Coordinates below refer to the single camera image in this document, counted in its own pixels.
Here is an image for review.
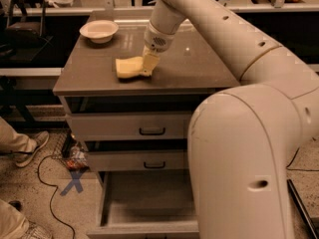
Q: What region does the blue tape cross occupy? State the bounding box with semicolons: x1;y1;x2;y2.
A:
61;169;86;196

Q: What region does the grey sneaker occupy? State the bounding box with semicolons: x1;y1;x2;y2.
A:
14;130;50;168
19;222;53;239

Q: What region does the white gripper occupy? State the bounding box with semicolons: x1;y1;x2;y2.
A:
141;22;175;77

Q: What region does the grey drawer cabinet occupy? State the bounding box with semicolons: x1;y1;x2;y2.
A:
54;11;238;239

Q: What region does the wire basket with items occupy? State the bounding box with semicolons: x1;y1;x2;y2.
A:
52;130;89;170

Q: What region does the black chair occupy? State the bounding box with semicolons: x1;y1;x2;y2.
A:
0;0;50;63

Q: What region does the grey sneaker lower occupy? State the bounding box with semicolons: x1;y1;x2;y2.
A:
19;222;53;239

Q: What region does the yellow sponge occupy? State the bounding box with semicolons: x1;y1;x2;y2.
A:
116;57;143;79

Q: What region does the white bowl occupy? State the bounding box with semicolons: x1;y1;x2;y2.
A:
80;20;119;44

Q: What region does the beige trouser leg lower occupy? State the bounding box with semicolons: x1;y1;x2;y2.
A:
0;199;29;239

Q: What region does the bottom grey drawer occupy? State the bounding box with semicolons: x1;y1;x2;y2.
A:
87;169;199;239

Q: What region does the beige trouser leg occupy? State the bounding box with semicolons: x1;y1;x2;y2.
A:
0;118;31;153
0;199;29;239

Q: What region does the black pole on floor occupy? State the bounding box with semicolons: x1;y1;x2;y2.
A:
287;179;319;239

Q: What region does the grey sneaker upper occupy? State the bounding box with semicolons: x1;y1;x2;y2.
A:
14;130;50;168

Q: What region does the grey drawer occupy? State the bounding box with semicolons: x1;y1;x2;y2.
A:
67;112;190;141
87;169;199;239
87;150;188;171

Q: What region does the beige trouser leg upper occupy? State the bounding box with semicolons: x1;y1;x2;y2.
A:
0;118;31;153

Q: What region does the middle grey drawer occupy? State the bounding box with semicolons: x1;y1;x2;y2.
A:
87;150;188;171

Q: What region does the top grey drawer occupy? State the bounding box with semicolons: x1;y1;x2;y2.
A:
67;112;190;141

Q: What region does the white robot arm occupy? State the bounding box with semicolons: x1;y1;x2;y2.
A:
145;0;319;239

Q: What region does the black floor cable left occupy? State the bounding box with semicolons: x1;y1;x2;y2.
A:
36;154;77;239

